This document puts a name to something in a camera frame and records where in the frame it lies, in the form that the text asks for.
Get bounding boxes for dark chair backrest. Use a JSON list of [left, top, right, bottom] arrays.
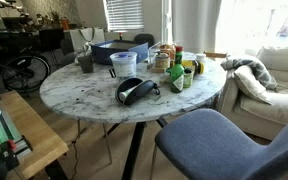
[[133, 33, 156, 49]]

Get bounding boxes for blue box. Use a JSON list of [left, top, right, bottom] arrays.
[[90, 39, 149, 66]]

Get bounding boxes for white bottle blue cap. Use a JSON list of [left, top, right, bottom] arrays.
[[114, 53, 136, 78]]

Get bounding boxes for bicycle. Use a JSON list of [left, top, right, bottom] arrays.
[[0, 31, 52, 95]]

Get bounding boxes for white curtain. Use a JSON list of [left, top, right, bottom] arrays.
[[171, 0, 223, 55]]

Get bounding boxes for wooden bench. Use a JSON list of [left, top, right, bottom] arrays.
[[0, 90, 70, 180]]

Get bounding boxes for blue upholstered chair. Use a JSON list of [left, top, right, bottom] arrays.
[[149, 108, 288, 180]]

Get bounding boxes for green lime juice bottle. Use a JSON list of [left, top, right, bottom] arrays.
[[165, 45, 186, 94]]

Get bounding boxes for black glasses case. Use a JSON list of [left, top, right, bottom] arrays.
[[114, 77, 161, 107]]

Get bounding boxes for grey blanket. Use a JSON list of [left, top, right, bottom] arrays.
[[220, 57, 278, 91]]

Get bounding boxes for white tote bag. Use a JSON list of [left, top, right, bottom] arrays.
[[69, 27, 106, 53]]

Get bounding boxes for white window blind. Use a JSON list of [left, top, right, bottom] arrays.
[[104, 0, 145, 33]]

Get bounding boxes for cream cushion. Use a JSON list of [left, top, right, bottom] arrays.
[[233, 64, 273, 106]]

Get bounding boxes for black table legs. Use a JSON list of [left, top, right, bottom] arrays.
[[104, 117, 169, 180]]

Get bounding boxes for yellow container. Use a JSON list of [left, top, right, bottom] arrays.
[[181, 59, 205, 76]]

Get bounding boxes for beige sofa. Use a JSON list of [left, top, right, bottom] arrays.
[[218, 45, 288, 141]]

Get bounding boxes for clear plastic box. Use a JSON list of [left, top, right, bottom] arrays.
[[147, 40, 183, 72]]

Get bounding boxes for small white container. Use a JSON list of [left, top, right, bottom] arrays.
[[195, 53, 207, 65]]

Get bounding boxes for orange bottle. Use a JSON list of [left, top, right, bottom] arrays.
[[60, 16, 71, 31]]

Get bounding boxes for glass jar metal clasp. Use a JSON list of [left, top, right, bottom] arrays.
[[154, 51, 171, 70]]

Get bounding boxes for clear plastic cup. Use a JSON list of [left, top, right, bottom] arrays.
[[109, 51, 139, 84]]

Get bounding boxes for green white clamp mount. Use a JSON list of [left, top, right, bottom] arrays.
[[0, 91, 34, 169]]

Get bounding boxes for dark grey cup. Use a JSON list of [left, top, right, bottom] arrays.
[[76, 53, 95, 75]]

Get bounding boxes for dark sideboard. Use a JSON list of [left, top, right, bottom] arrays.
[[0, 15, 66, 54]]

